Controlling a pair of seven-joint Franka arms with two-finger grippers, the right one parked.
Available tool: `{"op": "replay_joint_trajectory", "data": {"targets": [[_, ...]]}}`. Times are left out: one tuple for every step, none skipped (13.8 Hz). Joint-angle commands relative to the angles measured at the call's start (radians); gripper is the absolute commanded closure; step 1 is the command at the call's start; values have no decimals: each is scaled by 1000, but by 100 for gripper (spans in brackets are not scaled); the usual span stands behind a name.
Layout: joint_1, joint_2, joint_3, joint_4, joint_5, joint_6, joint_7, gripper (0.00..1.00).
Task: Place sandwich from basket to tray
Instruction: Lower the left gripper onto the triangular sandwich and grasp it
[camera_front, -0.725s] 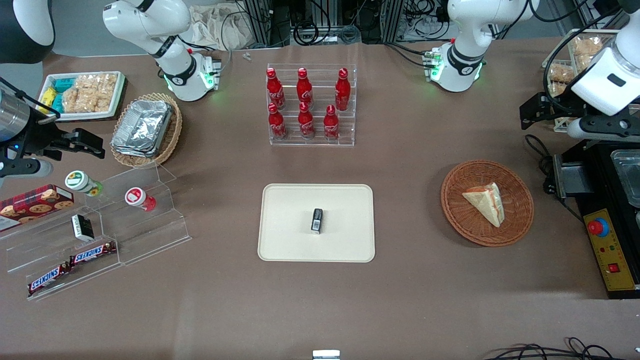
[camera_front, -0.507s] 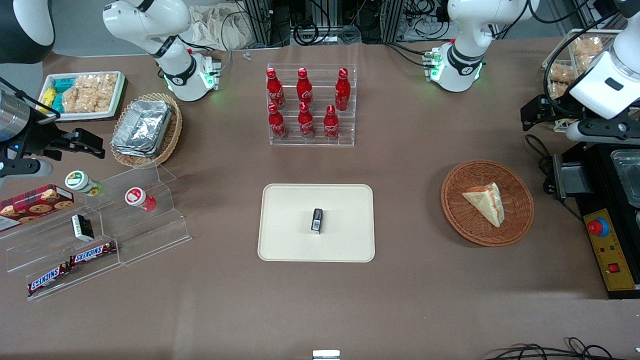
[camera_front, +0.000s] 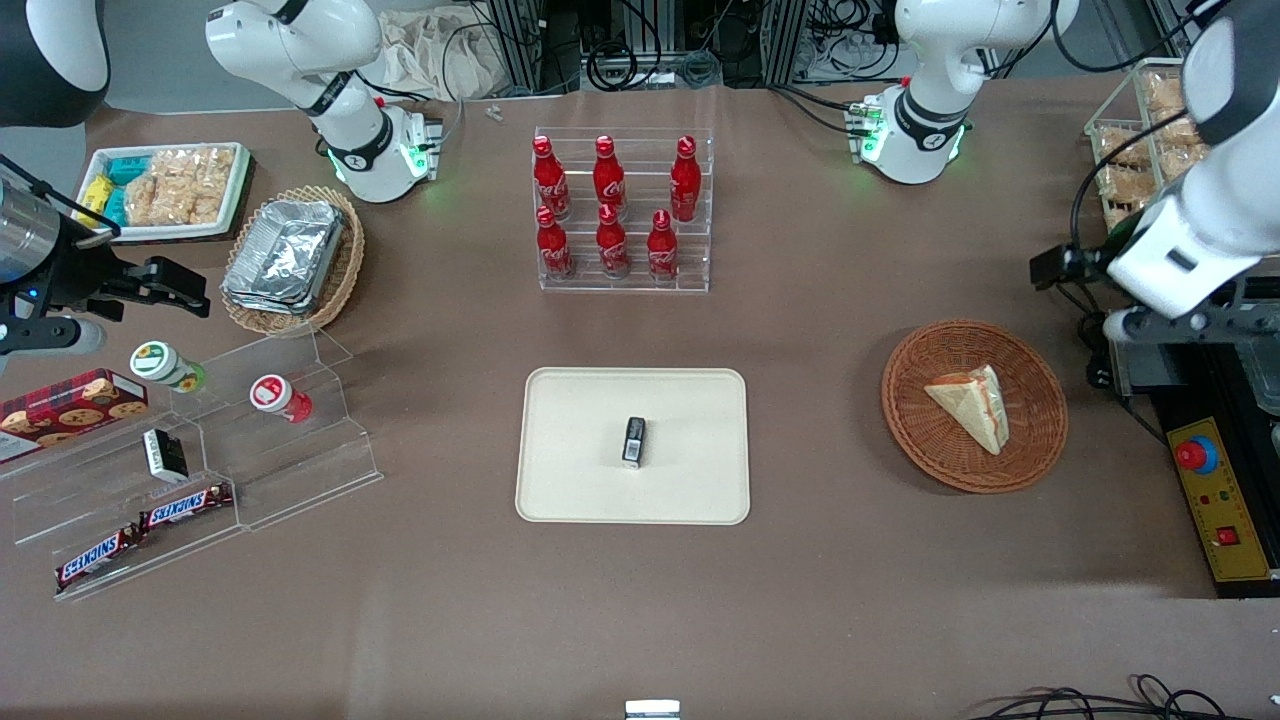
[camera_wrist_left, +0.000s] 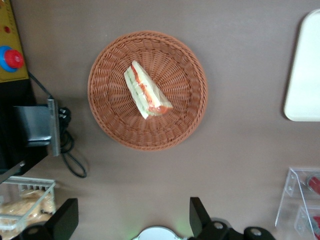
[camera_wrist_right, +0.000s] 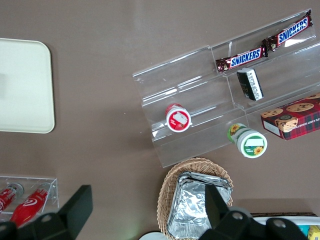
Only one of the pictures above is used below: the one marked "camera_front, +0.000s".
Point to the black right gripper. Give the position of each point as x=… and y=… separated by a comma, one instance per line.
x=82, y=271

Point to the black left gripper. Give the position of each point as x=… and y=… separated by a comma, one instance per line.
x=1086, y=262

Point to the triangular sandwich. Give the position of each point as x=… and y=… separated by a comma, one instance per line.
x=975, y=405

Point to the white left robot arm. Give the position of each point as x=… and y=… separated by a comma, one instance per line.
x=930, y=110

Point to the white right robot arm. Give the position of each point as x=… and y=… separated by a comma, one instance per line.
x=355, y=130

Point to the white rectangular snack tray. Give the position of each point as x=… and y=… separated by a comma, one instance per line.
x=235, y=200

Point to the tan oval wicker basket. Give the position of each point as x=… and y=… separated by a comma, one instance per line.
x=345, y=270

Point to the brown round wicker basket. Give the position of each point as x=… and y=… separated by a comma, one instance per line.
x=920, y=420

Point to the beige plastic tray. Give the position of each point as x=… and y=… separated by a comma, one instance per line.
x=590, y=480

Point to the green lidded cup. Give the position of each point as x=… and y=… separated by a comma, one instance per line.
x=165, y=364

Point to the clear fried snack bag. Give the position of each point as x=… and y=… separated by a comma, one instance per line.
x=1125, y=148
x=1178, y=132
x=1165, y=95
x=1122, y=184
x=1122, y=213
x=1178, y=165

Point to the teal snack pack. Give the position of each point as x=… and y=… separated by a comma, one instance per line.
x=127, y=168
x=115, y=207

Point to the clear rice cracker bag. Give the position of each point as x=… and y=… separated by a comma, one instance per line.
x=180, y=185

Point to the silver foil container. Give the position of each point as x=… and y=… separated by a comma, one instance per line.
x=285, y=255

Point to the yellow snack pack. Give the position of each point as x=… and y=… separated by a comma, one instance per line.
x=94, y=193

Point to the red lidded cup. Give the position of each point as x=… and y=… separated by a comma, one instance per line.
x=278, y=396

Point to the red cookie box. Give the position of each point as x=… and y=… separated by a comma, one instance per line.
x=70, y=408

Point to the small black white box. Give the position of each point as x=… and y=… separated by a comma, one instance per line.
x=165, y=456

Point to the black countertop appliance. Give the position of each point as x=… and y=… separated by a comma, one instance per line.
x=1190, y=400

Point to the snickers chocolate bar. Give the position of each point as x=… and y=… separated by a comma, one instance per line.
x=185, y=506
x=95, y=558

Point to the clear acrylic stepped shelf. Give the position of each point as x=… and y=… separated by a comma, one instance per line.
x=300, y=470

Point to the yellow emergency stop box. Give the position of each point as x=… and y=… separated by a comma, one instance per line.
x=1225, y=520

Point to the beige cloth bag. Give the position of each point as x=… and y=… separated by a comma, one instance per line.
x=430, y=55

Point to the red cola bottle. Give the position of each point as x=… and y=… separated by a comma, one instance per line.
x=608, y=180
x=551, y=182
x=554, y=248
x=612, y=245
x=685, y=182
x=662, y=250

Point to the clear acrylic bottle rack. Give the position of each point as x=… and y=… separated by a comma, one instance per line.
x=630, y=285

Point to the white black device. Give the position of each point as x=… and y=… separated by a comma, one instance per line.
x=652, y=710

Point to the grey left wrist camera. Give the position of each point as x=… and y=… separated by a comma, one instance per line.
x=1150, y=325

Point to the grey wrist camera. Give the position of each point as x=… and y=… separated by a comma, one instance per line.
x=1150, y=325
x=60, y=336

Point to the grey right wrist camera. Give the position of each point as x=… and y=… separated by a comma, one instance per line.
x=60, y=336

